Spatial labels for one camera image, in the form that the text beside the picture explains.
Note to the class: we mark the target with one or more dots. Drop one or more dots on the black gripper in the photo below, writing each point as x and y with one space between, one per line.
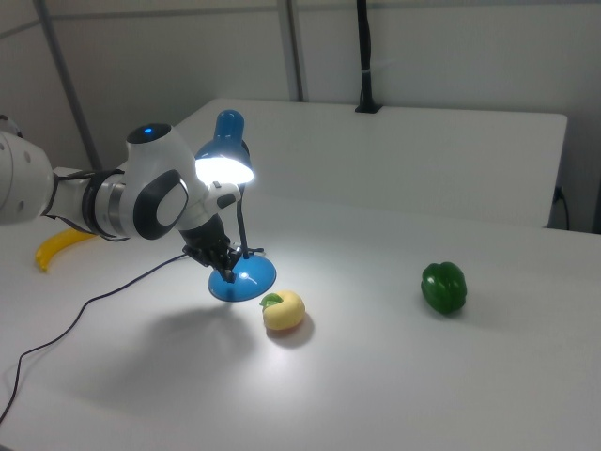
206 242

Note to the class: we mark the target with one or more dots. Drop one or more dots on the blue desk lamp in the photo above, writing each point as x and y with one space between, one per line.
244 282

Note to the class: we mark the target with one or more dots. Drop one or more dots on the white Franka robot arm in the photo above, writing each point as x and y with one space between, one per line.
150 155

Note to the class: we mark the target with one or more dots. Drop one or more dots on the yellow toy apple with leaf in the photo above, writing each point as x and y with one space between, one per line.
284 312

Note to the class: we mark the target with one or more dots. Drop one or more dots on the yellow toy banana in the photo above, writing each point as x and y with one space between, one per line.
54 244

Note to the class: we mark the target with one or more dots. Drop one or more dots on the white adjoining table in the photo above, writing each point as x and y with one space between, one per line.
399 160

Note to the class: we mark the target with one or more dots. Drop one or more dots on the green toy bell pepper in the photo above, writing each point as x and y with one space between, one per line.
443 289

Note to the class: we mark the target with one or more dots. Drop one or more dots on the black pole with clamp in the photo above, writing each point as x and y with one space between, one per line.
367 56

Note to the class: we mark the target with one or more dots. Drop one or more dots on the grey partition post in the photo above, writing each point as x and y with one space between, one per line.
68 84

